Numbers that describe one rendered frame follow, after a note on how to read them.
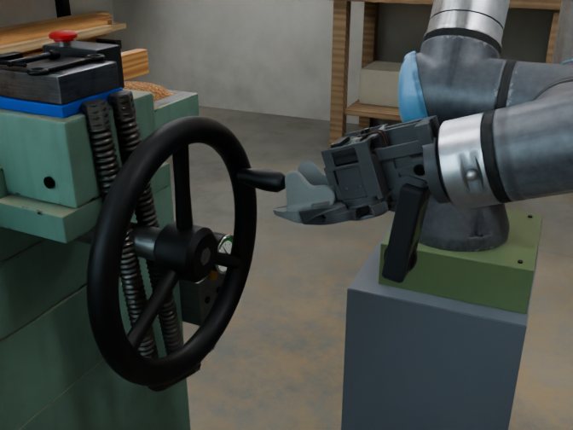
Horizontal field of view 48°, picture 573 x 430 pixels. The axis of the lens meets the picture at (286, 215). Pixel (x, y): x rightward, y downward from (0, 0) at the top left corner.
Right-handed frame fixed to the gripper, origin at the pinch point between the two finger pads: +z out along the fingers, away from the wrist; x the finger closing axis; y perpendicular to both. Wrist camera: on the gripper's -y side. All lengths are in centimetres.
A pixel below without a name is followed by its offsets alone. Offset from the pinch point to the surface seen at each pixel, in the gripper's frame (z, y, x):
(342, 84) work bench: 99, -10, -249
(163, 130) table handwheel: 1.2, 14.5, 14.1
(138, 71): 34.0, 21.8, -24.4
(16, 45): 220, 58, -166
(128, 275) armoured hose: 13.2, 0.5, 13.9
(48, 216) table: 13.8, 10.1, 20.1
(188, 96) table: 19.9, 15.7, -16.2
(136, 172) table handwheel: 1.6, 12.0, 19.2
